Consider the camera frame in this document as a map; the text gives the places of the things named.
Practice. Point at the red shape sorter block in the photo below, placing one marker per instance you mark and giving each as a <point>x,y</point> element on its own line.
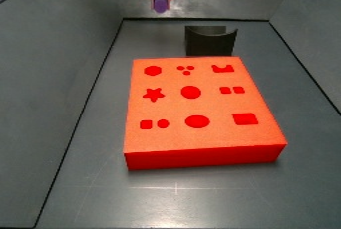
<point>196,114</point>

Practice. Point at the black curved cradle stand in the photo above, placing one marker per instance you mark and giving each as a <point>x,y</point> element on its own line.
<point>208,41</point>

